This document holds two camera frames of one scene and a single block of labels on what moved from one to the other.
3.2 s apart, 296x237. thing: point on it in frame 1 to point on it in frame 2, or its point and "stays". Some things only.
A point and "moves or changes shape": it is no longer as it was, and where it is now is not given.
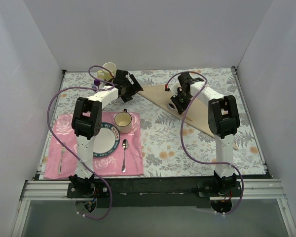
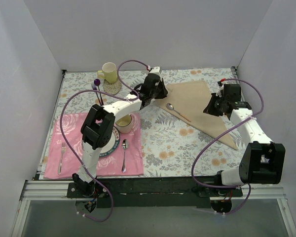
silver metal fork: (63, 149) stays
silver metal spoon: (125, 143) stays
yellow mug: (111, 67) stays
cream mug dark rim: (123, 122) stays
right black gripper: (178, 102) to (212, 106)
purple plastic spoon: (97, 83) stays
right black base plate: (218, 189) stays
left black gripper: (130, 88) to (160, 89)
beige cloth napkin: (197, 114) moves or changes shape
